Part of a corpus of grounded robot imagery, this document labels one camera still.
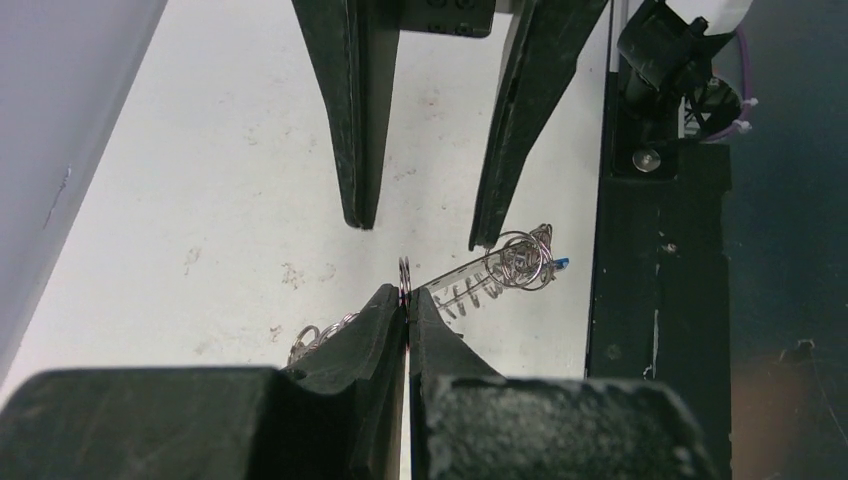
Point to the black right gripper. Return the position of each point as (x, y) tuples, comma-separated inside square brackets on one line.
[(353, 45)]

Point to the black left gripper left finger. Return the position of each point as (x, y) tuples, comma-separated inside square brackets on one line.
[(333, 414)]

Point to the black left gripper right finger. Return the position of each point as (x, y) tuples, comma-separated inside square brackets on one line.
[(470, 422)]

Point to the metal ring disc with keyrings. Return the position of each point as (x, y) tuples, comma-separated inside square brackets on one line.
[(522, 263)]

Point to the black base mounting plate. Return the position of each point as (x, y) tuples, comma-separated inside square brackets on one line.
[(659, 308)]

